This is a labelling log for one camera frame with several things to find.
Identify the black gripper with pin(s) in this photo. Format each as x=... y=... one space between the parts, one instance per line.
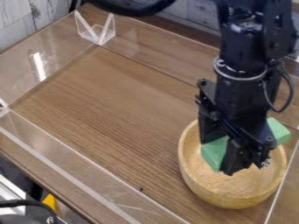
x=232 y=110

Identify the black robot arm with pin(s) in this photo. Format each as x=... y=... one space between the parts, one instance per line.
x=257 y=37

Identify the brown wooden bowl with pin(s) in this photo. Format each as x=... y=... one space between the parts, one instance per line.
x=244 y=189

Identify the yellow black equipment part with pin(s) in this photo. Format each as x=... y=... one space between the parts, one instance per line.
x=52 y=203

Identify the clear acrylic corner bracket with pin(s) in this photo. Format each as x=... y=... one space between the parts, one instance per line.
x=97 y=34

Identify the green rectangular block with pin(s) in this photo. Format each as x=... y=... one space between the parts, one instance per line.
x=212 y=151

